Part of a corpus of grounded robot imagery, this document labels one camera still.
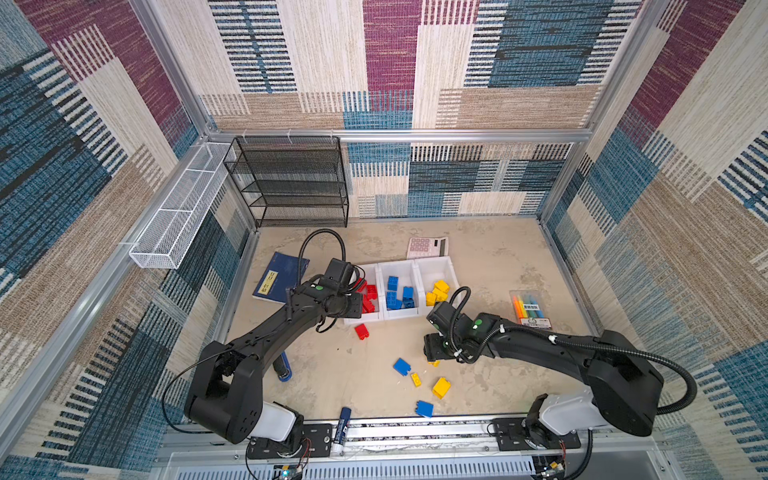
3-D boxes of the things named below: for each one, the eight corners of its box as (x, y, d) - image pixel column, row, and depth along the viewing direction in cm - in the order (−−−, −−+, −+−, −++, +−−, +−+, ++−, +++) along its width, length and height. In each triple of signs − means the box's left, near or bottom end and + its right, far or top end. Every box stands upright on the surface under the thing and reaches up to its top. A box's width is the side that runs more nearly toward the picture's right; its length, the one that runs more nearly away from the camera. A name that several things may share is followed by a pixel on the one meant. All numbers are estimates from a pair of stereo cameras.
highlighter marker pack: (517, 327, 94) (520, 324, 92) (508, 293, 102) (510, 290, 100) (550, 327, 94) (553, 324, 92) (538, 293, 102) (540, 290, 100)
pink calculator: (407, 262, 111) (408, 254, 107) (406, 243, 116) (407, 235, 113) (448, 261, 111) (450, 254, 107) (445, 243, 116) (447, 235, 113)
